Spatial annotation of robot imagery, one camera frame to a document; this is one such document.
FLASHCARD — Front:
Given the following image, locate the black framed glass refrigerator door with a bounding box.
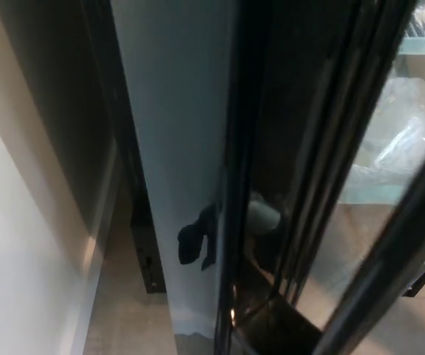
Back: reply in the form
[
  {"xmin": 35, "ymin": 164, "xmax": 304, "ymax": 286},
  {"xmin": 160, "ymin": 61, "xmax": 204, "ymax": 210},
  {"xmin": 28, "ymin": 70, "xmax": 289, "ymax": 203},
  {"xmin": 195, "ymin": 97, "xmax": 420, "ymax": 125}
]
[{"xmin": 211, "ymin": 0, "xmax": 425, "ymax": 355}]

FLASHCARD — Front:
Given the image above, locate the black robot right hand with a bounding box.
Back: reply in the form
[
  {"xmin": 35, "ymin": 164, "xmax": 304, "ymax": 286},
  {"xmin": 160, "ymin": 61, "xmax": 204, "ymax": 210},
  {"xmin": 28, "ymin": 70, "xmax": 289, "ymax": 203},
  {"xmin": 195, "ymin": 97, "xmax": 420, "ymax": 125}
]
[{"xmin": 177, "ymin": 201, "xmax": 223, "ymax": 271}]

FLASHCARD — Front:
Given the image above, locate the clear plastic bag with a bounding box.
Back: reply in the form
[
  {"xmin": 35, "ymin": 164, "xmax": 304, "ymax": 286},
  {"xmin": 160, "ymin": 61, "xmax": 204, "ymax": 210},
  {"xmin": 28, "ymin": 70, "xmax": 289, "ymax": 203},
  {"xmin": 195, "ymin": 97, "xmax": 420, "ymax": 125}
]
[
  {"xmin": 356, "ymin": 75, "xmax": 425, "ymax": 186},
  {"xmin": 336, "ymin": 36, "xmax": 425, "ymax": 206}
]

